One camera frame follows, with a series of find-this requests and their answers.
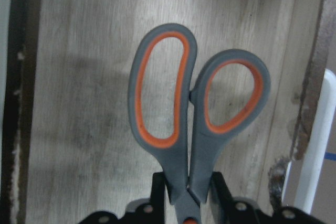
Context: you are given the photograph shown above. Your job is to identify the grey orange scissors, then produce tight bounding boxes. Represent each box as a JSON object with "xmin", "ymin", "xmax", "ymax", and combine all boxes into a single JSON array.
[{"xmin": 128, "ymin": 23, "xmax": 270, "ymax": 223}]

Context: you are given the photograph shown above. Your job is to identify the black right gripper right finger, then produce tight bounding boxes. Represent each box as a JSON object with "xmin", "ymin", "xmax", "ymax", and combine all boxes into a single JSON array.
[{"xmin": 201, "ymin": 172, "xmax": 323, "ymax": 223}]

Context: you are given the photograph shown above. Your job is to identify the wooden drawer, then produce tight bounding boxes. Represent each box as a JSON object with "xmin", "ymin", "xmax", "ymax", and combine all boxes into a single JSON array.
[{"xmin": 10, "ymin": 0, "xmax": 331, "ymax": 224}]

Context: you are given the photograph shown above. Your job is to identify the white drawer handle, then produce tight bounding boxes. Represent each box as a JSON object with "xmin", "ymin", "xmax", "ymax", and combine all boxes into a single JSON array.
[{"xmin": 281, "ymin": 69, "xmax": 335, "ymax": 214}]

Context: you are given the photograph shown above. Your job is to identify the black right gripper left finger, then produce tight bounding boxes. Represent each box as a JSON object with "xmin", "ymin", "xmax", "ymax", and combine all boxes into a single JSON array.
[{"xmin": 81, "ymin": 172, "xmax": 165, "ymax": 223}]

